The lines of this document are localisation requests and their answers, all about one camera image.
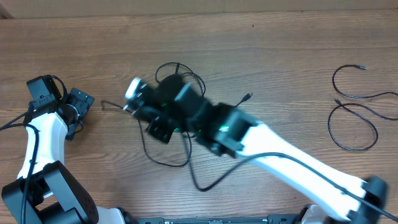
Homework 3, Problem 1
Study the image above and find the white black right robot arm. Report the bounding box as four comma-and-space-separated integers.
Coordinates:
125, 74, 387, 223

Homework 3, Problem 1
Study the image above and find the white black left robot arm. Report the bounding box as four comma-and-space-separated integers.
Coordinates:
1, 75, 136, 224

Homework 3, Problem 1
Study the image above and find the brown cardboard backdrop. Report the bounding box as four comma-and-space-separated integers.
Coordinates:
1, 0, 397, 19

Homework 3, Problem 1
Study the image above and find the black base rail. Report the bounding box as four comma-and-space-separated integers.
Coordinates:
136, 214, 302, 224

